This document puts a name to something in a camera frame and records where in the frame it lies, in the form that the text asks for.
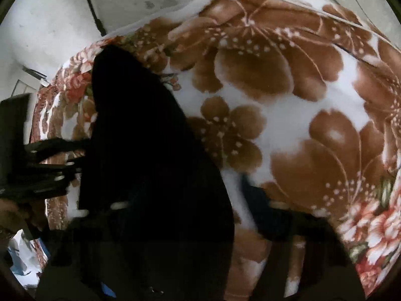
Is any brown floral fleece blanket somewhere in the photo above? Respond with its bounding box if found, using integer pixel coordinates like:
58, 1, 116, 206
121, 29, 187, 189
31, 0, 400, 300

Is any black and blue sweatshirt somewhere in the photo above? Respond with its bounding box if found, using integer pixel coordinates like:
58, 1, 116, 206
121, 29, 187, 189
36, 45, 234, 300

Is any pile of clothes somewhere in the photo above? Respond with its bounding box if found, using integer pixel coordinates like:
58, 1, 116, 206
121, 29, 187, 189
8, 230, 48, 288

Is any black wall cable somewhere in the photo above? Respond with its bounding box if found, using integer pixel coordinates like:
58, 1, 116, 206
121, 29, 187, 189
80, 0, 108, 37

